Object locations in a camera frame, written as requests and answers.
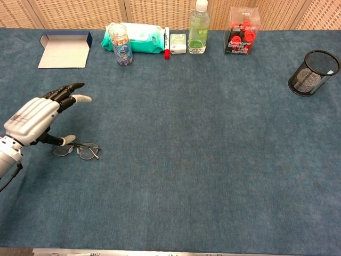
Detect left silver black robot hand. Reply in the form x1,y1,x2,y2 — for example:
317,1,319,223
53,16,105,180
3,82,93,147

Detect wire-frame eyeglasses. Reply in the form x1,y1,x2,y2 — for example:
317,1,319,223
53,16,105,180
52,142,102,161

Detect open blue cardboard box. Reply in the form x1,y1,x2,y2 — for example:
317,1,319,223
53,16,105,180
37,31,93,69

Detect clear cylindrical candy jar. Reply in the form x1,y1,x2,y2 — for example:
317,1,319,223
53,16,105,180
108,23,134,67

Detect woven wicker folding screen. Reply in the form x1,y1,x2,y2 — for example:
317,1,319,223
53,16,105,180
0,0,341,30

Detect teal wet wipes pack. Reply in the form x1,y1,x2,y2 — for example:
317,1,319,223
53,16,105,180
100,22,166,54

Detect red capped white marker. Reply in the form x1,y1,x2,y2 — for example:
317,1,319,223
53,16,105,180
164,26,171,60

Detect blue felt table cloth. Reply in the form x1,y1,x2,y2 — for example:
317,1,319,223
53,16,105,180
0,27,341,253

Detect small white green box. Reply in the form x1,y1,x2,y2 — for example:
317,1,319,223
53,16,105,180
169,33,187,55

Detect clear bottle green label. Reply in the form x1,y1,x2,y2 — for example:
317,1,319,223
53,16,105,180
188,0,210,54

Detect clear coffee capsule box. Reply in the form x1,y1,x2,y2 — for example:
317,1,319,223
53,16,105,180
224,6,261,56

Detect black mesh pen holder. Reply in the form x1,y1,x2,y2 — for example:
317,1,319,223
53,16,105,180
287,50,341,97

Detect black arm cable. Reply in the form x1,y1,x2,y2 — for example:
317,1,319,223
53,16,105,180
0,163,23,193

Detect aluminium table edge rail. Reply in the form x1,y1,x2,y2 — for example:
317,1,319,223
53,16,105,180
31,247,341,256

